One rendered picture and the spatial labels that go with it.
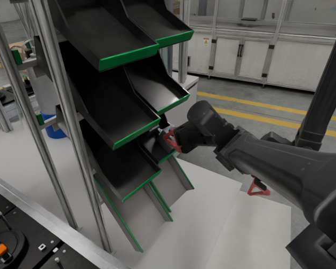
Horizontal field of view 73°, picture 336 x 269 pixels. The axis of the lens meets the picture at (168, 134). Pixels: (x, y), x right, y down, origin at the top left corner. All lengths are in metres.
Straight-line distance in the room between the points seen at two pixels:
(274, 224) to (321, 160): 0.81
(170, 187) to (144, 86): 0.37
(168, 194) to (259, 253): 0.37
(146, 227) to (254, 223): 0.44
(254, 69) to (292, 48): 0.63
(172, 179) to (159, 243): 0.23
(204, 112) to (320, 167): 0.31
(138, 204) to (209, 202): 0.37
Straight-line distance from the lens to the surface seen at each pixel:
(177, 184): 0.84
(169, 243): 0.89
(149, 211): 0.75
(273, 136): 0.78
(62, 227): 0.87
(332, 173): 0.19
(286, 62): 4.33
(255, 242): 0.95
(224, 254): 0.89
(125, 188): 0.59
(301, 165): 0.22
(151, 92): 0.62
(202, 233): 0.92
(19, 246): 0.85
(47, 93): 1.34
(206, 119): 0.46
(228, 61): 4.41
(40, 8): 0.45
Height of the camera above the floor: 1.63
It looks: 35 degrees down
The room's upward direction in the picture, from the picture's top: straight up
